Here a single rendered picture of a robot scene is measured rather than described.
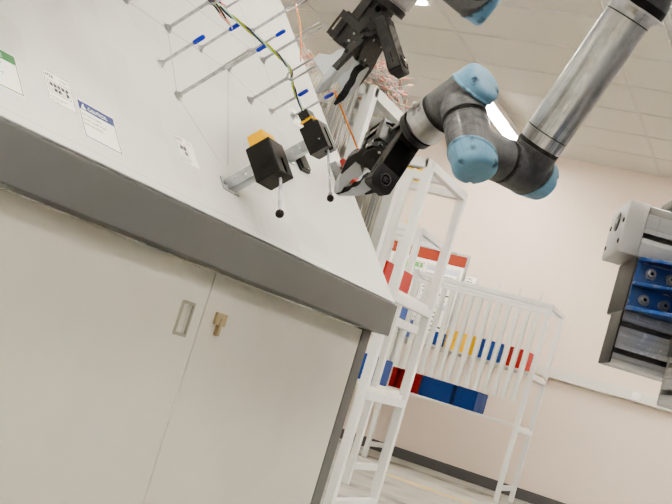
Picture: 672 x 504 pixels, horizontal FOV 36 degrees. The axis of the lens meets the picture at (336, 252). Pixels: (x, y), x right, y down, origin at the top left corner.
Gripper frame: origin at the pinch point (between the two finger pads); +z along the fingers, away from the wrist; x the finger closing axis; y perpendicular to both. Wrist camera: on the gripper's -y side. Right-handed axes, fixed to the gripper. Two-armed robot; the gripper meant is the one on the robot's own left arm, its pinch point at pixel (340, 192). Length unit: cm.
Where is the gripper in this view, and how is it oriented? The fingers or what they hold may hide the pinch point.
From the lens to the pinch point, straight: 187.4
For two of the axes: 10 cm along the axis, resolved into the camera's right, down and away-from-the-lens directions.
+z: -6.6, 4.5, 6.0
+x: -7.2, -6.0, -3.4
